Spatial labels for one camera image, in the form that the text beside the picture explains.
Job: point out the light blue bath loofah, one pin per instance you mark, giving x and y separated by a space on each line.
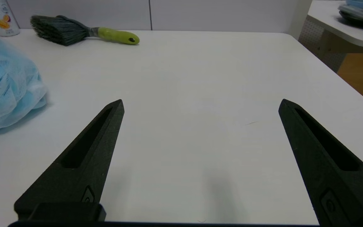
8 85

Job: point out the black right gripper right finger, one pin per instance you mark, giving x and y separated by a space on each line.
329 164

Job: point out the white spray bottle blue cap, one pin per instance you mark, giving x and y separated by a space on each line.
3 22

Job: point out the white side table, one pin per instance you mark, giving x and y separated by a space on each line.
332 34

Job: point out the blue round plate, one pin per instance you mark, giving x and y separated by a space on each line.
358 3

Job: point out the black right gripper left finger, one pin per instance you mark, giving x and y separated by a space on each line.
83 164

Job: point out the black oval tray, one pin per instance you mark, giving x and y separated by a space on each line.
354 20

